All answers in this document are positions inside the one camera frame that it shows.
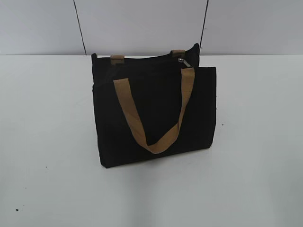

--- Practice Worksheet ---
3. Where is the black tote bag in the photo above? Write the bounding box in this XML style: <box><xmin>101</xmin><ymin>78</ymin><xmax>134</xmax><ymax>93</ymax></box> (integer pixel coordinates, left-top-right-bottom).
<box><xmin>91</xmin><ymin>44</ymin><xmax>217</xmax><ymax>168</ymax></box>

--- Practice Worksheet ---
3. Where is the silver zipper pull with ring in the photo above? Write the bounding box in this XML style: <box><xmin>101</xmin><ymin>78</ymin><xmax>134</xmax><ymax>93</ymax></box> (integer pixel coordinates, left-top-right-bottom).
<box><xmin>178</xmin><ymin>58</ymin><xmax>191</xmax><ymax>68</ymax></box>

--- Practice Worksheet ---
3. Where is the tan front bag handle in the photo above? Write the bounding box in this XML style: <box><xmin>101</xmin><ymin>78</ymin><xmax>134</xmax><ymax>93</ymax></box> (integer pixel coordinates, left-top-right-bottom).
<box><xmin>113</xmin><ymin>68</ymin><xmax>195</xmax><ymax>154</ymax></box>

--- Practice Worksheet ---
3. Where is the tan bag handle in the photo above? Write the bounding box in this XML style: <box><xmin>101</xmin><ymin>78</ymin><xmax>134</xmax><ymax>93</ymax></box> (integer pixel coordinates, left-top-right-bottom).
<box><xmin>110</xmin><ymin>50</ymin><xmax>186</xmax><ymax>65</ymax></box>
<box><xmin>113</xmin><ymin>68</ymin><xmax>195</xmax><ymax>154</ymax></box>

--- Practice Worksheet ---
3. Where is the tan rear bag handle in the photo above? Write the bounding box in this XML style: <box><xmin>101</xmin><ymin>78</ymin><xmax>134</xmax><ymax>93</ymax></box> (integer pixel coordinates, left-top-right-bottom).
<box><xmin>110</xmin><ymin>50</ymin><xmax>186</xmax><ymax>65</ymax></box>

